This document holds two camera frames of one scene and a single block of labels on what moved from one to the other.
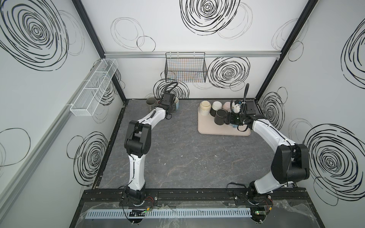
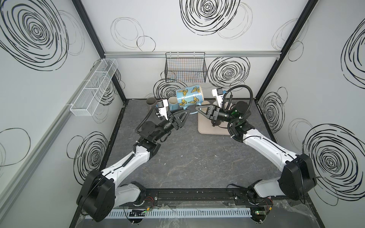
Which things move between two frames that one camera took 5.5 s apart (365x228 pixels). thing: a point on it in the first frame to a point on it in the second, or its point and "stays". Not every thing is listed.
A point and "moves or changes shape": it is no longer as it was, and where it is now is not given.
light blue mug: x=176 y=101 to x=192 y=108
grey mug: x=150 y=102 stays
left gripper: x=167 y=103 to x=174 y=119
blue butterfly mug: x=236 y=108 moves or changes shape
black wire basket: x=186 y=67 stays
